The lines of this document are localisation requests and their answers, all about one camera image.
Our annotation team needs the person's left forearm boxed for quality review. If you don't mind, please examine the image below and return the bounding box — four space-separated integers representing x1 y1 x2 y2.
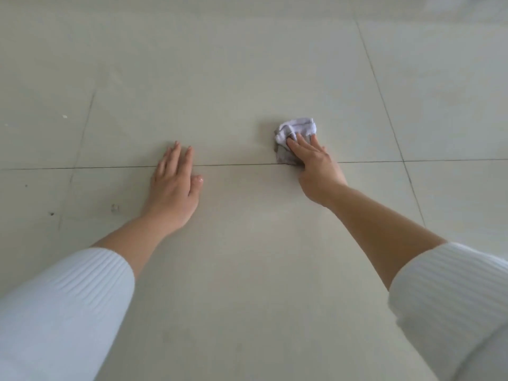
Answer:
0 212 179 381

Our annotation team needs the person's left hand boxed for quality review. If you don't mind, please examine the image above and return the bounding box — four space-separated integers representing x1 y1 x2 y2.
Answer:
139 141 205 234

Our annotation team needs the person's right forearm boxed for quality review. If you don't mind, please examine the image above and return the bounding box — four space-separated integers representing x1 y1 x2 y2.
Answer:
327 185 508 381

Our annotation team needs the person's right hand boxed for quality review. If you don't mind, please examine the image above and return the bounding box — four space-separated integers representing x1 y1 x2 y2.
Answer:
286 133 349 207

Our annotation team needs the grey wiping rag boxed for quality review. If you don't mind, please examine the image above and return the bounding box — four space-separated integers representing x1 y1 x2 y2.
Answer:
273 117 318 167

